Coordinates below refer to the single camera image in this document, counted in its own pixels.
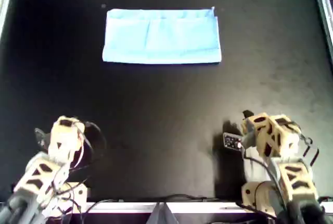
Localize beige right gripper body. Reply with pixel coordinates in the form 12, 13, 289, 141
241, 114, 274, 158

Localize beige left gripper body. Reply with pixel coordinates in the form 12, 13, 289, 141
50, 115, 85, 142

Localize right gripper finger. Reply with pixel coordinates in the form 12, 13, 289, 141
241, 110, 255, 131

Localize blue microfibre cloth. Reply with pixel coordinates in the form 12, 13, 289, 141
101, 6, 222, 65

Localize grey triangular stand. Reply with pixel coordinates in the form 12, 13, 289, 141
147, 202, 181, 224

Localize grey camera bracket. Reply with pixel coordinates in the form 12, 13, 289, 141
243, 119, 258, 148

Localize black camera cable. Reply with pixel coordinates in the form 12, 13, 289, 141
240, 152, 289, 217

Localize right arm servo wires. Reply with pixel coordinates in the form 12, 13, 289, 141
299, 134, 320, 169

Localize long black cable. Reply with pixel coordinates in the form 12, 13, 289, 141
83, 194, 236, 216

